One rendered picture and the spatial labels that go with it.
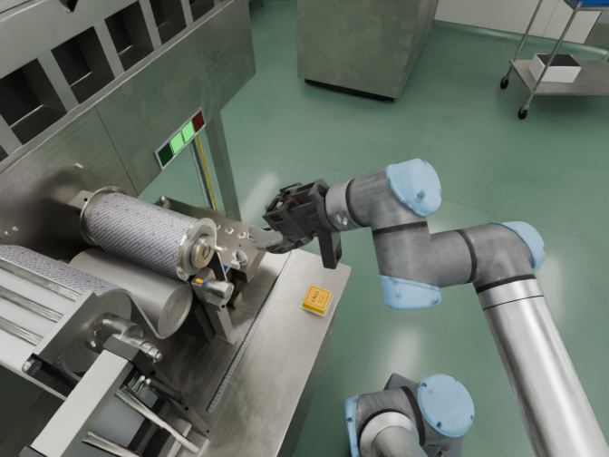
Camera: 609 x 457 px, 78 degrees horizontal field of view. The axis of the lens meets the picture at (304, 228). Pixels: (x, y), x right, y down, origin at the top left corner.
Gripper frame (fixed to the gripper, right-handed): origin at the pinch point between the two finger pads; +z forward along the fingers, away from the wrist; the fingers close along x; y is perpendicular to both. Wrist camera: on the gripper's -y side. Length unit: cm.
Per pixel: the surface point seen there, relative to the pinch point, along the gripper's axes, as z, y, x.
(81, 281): 13.6, 17.8, 22.8
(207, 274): 19.6, -2.2, 4.8
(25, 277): 12.3, 24.1, 27.1
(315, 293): 22.9, -36.1, -15.0
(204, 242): 15.3, 4.2, 1.7
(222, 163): 91, -6, -75
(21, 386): 62, 4, 39
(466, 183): 43, -140, -190
